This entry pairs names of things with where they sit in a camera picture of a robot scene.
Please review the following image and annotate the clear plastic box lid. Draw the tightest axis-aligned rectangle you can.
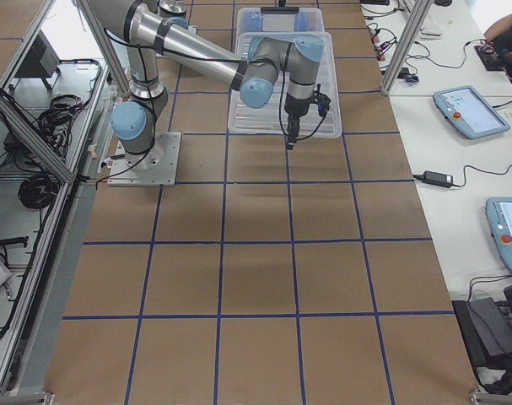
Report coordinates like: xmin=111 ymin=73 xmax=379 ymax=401
xmin=228 ymin=31 xmax=342 ymax=138

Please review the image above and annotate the clear plastic storage box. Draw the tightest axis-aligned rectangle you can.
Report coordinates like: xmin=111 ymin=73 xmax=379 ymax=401
xmin=236 ymin=7 xmax=325 ymax=35

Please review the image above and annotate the grey control box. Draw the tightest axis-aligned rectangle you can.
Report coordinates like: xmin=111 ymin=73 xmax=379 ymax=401
xmin=14 ymin=30 xmax=60 ymax=79

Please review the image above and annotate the black power adapter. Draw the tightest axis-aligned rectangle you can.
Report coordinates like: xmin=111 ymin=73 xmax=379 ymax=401
xmin=413 ymin=170 xmax=454 ymax=188

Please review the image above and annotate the upper teach pendant tablet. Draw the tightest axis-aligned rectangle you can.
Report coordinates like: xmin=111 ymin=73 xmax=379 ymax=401
xmin=433 ymin=85 xmax=510 ymax=139

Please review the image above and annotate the teach pendant tablet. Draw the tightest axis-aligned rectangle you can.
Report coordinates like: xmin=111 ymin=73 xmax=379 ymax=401
xmin=433 ymin=85 xmax=510 ymax=139
xmin=485 ymin=197 xmax=512 ymax=272

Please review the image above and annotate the person in black shirt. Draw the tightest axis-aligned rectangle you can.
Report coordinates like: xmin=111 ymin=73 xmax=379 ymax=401
xmin=484 ymin=13 xmax=512 ymax=52

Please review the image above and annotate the lower teach pendant tablet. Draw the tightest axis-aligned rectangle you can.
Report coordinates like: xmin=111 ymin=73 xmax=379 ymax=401
xmin=485 ymin=197 xmax=512 ymax=272

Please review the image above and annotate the black laptop stand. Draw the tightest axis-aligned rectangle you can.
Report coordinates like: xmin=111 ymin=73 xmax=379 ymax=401
xmin=452 ymin=297 xmax=512 ymax=370

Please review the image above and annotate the black box handle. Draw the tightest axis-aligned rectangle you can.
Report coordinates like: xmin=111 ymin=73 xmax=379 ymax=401
xmin=260 ymin=6 xmax=299 ymax=15

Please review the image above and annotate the aluminium frame post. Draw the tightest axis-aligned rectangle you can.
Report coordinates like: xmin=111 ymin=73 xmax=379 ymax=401
xmin=380 ymin=0 xmax=433 ymax=96

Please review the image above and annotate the coiled black cable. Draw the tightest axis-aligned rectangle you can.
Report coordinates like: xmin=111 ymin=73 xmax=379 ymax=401
xmin=18 ymin=170 xmax=59 ymax=211

